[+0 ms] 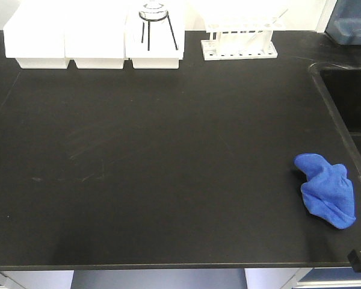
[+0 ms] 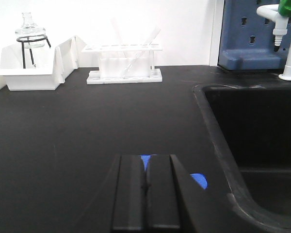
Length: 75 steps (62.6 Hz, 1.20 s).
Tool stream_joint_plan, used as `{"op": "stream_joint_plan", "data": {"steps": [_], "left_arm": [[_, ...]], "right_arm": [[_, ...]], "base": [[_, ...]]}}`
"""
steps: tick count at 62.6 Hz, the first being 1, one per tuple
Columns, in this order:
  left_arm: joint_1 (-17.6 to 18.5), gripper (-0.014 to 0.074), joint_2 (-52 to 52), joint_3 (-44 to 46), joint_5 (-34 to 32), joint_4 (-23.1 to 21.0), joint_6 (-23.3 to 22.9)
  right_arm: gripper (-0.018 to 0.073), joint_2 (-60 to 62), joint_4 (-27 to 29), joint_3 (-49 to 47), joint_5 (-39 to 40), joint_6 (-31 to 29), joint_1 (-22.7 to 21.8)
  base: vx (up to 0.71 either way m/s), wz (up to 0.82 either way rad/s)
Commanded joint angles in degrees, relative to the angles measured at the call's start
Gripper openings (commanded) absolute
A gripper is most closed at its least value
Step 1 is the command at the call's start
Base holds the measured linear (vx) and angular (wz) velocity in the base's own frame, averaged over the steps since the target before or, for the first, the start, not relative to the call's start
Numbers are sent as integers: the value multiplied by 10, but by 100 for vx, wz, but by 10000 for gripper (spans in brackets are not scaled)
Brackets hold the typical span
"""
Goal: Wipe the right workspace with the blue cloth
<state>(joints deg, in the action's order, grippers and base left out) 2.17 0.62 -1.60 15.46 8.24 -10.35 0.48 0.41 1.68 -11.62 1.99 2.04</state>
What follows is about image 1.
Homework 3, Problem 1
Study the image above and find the white test tube rack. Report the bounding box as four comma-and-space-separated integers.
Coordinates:
200, 1, 289, 61

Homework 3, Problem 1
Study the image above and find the blue microfiber cloth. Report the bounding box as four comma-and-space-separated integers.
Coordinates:
294, 153, 356, 229

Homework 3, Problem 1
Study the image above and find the right white storage bin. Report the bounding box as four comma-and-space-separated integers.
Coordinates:
125, 1, 185, 69

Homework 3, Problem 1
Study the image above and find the white storage bin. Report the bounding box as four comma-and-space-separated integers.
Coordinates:
3, 1, 69, 69
64, 1, 128, 69
125, 1, 185, 69

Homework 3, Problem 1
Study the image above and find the middle white storage bin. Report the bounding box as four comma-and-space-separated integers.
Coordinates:
64, 1, 128, 69

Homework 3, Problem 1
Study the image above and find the black lab sink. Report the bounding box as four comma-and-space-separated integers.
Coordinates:
309, 63, 361, 183

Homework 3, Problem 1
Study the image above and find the clear glass beaker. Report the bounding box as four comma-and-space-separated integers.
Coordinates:
138, 1, 168, 22

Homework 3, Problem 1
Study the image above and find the blue plastic container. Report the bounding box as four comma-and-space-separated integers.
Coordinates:
325, 0, 361, 45

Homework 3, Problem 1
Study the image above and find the black wire tripod stand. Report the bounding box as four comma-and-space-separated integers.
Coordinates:
138, 10, 179, 51

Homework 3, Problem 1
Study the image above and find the left white storage bin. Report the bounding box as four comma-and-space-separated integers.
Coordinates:
3, 1, 69, 69

